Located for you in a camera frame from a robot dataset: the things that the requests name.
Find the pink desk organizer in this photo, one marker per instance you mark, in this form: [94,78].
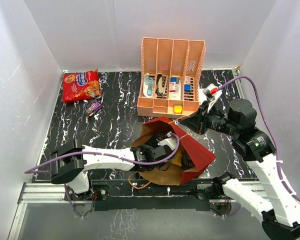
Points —
[174,58]

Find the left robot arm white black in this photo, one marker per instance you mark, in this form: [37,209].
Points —
[74,160]

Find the white red card box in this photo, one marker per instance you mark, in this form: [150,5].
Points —
[174,84]

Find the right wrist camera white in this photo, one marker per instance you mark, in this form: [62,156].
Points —
[212,95]

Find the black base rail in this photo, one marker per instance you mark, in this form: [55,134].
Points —
[120,194]

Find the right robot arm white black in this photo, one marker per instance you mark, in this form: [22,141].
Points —
[279,214]

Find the blue tape dispenser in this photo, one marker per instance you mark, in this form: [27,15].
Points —
[148,86]

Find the red paper bag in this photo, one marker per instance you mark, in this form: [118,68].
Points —
[176,175]

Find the black stapler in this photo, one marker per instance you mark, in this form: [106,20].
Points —
[161,85]

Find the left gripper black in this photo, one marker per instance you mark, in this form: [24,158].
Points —
[153,142]

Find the purple brown candy packet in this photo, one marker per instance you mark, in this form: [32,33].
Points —
[93,108]

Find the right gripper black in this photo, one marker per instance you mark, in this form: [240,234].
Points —
[198,121]

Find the yellow snack packet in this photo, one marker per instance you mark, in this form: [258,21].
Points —
[177,159]

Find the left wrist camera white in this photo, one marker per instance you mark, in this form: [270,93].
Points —
[172,141]

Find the blue eraser block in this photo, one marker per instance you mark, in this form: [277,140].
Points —
[187,88]

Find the red cookie snack bag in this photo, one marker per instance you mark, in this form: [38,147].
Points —
[80,86]

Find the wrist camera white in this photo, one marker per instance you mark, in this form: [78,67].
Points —
[212,95]
[172,141]

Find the yellow sticky notes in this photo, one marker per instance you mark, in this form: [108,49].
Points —
[178,108]

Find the white box beside organizer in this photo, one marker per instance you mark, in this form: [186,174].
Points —
[201,96]

